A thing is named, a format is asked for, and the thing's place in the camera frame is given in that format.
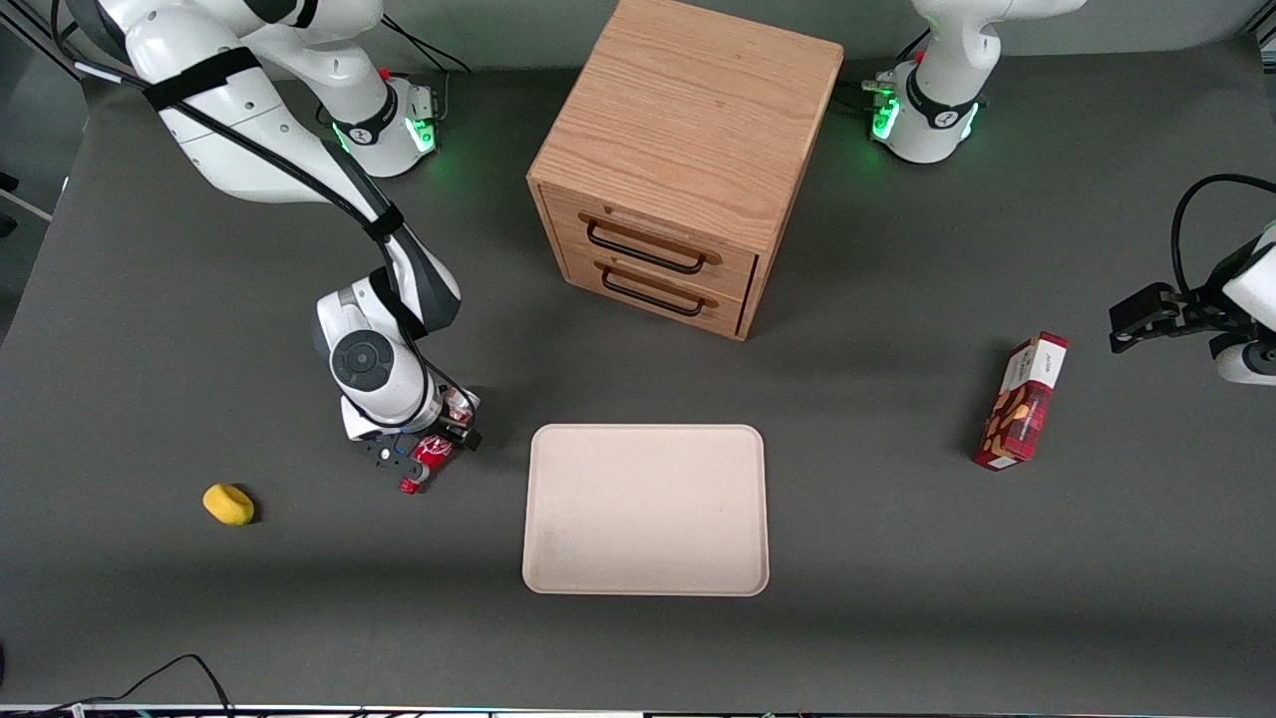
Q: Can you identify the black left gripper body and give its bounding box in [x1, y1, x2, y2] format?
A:
[1183, 237, 1260, 335]

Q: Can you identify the red coke bottle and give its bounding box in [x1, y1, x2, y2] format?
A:
[399, 387, 481, 496]

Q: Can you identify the beige rectangular tray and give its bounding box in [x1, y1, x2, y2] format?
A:
[521, 424, 771, 597]

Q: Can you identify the red plaid cookie box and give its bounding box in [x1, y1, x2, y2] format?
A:
[973, 331, 1070, 472]

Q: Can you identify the yellow sponge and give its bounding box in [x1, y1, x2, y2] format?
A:
[202, 484, 255, 527]

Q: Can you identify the wooden drawer front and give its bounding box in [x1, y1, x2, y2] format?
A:
[543, 185, 760, 301]
[560, 244, 751, 339]

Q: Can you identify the wooden drawer cabinet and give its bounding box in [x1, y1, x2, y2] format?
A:
[526, 0, 845, 343]

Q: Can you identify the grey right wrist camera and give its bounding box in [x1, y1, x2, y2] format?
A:
[346, 429, 433, 489]

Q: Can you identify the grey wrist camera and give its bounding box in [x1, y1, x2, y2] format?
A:
[346, 429, 433, 489]
[1209, 334, 1276, 387]

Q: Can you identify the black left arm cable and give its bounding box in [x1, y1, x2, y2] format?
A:
[1170, 174, 1276, 296]

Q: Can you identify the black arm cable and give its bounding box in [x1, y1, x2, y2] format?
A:
[50, 0, 462, 420]
[1170, 174, 1276, 296]

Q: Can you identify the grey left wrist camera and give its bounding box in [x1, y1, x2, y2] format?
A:
[1209, 334, 1276, 387]

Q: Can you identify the black drawer handle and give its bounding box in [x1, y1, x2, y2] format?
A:
[585, 219, 708, 275]
[600, 266, 706, 319]

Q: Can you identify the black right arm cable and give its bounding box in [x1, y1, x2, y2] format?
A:
[50, 0, 462, 420]

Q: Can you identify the thin black table cable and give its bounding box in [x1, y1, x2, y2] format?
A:
[30, 653, 236, 718]

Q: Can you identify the black left base cable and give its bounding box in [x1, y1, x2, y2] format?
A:
[835, 30, 933, 116]

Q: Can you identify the black base cable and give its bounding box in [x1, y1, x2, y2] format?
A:
[835, 30, 933, 116]
[377, 14, 472, 126]

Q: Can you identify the black right base cable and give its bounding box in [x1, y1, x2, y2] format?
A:
[377, 14, 472, 126]

